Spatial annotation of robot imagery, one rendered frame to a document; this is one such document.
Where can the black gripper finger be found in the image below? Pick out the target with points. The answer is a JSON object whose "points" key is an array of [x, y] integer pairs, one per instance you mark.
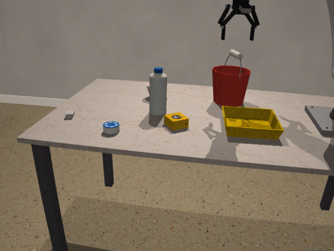
{"points": [[223, 22], [254, 23]]}

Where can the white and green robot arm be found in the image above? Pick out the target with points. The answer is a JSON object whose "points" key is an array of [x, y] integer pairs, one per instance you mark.
{"points": [[246, 8]]}

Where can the red pail with wire handle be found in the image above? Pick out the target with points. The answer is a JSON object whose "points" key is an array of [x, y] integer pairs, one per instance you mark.
{"points": [[230, 83]]}

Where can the grey bottle with blue cap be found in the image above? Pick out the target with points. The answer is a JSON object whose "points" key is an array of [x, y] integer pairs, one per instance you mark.
{"points": [[157, 92]]}

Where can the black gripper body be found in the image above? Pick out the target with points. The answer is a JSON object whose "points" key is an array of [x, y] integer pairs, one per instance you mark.
{"points": [[236, 4]]}

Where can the grey cylinder with blue top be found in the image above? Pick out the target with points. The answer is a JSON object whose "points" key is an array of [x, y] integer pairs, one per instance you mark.
{"points": [[111, 128]]}

